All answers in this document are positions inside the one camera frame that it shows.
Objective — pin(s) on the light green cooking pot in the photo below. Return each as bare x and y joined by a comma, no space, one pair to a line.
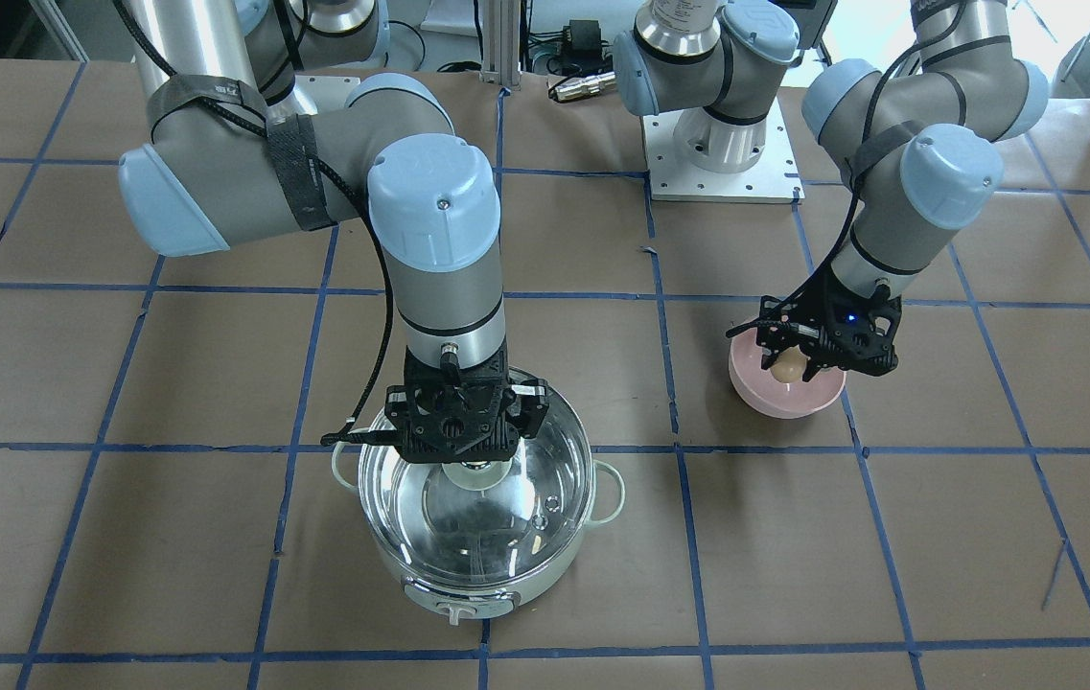
477,522

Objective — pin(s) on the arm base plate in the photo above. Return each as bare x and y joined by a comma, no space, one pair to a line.
693,157
313,94

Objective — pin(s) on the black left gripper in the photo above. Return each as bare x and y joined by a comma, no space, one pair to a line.
818,307

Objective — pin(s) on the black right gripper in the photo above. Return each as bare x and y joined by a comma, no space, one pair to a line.
532,401

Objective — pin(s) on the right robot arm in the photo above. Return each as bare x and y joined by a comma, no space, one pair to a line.
222,169

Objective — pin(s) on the silver cylindrical connector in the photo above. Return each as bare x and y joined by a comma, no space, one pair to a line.
578,88

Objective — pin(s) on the pink bowl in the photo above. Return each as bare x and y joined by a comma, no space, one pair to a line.
761,392

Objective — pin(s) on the black power adapter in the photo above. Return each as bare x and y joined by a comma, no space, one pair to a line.
581,51

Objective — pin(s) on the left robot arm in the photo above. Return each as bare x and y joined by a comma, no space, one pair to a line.
914,144

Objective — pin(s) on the brown egg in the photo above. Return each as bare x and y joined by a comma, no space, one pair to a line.
789,366

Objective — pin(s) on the aluminium frame post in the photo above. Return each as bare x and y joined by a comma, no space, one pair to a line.
500,26

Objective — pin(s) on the glass pot lid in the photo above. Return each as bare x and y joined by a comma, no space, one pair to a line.
475,479

